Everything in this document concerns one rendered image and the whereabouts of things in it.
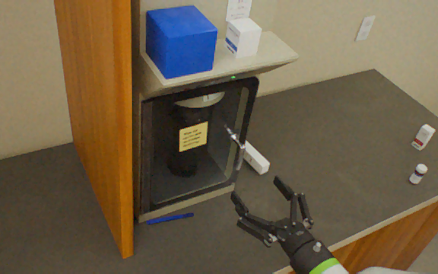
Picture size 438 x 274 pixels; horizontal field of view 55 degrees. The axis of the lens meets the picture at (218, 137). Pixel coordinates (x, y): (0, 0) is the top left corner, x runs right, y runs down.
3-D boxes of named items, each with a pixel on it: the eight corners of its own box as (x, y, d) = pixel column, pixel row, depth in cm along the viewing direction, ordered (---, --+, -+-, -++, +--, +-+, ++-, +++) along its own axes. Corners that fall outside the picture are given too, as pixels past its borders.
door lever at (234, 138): (233, 157, 121) (225, 159, 120) (238, 132, 115) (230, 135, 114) (242, 170, 118) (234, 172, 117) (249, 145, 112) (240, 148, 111)
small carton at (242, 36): (223, 46, 89) (228, 20, 85) (244, 43, 92) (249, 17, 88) (236, 58, 86) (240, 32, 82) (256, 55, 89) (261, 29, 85)
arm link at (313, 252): (297, 291, 96) (328, 275, 100) (312, 264, 88) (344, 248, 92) (282, 270, 100) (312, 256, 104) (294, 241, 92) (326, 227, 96)
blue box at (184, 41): (144, 52, 84) (145, 10, 78) (190, 45, 88) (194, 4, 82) (165, 80, 78) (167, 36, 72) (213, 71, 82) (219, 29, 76)
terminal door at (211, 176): (141, 212, 119) (143, 99, 92) (234, 182, 132) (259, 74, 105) (142, 215, 118) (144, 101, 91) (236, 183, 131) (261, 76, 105)
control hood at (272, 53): (138, 92, 90) (138, 51, 84) (263, 66, 104) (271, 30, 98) (160, 125, 83) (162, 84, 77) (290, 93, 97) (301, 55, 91)
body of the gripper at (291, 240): (322, 235, 97) (298, 205, 103) (293, 248, 94) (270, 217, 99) (313, 253, 102) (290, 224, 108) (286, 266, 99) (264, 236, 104)
